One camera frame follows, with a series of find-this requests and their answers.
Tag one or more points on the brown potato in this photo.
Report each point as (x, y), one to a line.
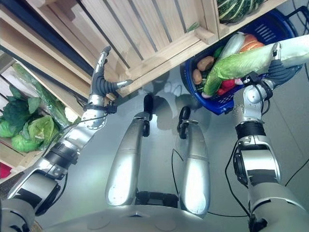
(205, 62)
(197, 76)

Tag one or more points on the wooden crate with squash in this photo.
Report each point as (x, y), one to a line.
(224, 26)

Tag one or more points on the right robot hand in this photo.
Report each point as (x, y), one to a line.
(278, 71)

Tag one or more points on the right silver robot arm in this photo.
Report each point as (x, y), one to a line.
(258, 154)

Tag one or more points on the right dark robot foot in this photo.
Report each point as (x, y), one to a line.
(184, 116)

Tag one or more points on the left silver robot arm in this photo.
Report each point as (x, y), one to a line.
(72, 137)

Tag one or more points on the left silver robot leg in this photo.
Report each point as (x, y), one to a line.
(125, 157)

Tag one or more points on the red vegetable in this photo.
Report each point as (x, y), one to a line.
(4, 170)

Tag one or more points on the left dark robot foot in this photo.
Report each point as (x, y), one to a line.
(148, 102)

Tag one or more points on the green pepper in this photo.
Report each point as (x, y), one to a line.
(218, 52)

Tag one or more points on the silver robot leg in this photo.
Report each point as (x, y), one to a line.
(196, 166)
(125, 157)

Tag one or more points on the large slatted wooden crate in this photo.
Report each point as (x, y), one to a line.
(144, 31)

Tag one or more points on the wooden crate with cabbages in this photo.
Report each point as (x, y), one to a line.
(14, 154)

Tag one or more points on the red pepper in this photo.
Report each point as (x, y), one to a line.
(225, 87)

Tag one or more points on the light green round cabbage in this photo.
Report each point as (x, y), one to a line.
(40, 126)
(5, 128)
(25, 143)

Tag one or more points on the right silver robot leg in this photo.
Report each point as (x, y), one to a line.
(196, 166)

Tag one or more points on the blue plastic shopping basket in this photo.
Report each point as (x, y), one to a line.
(217, 101)

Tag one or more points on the dark robot foot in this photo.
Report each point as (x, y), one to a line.
(148, 102)
(184, 116)

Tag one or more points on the dark blue metal beam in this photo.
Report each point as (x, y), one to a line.
(48, 33)

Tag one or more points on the green white napa cabbage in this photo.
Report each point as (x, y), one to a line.
(241, 62)

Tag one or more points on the silver robot torso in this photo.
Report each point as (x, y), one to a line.
(135, 218)

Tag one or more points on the pink white radish piece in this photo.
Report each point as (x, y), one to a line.
(239, 81)

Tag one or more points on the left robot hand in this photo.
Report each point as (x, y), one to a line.
(97, 84)

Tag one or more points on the orange pumpkin slice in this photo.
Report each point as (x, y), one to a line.
(251, 43)

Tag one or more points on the dark green striped squash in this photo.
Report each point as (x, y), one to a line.
(236, 9)

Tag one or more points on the pale wooden shelf plank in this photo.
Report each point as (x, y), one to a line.
(43, 62)

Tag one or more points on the bagged long green vegetable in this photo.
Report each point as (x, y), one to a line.
(38, 89)

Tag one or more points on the dark green leafy vegetable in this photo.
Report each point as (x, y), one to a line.
(18, 110)

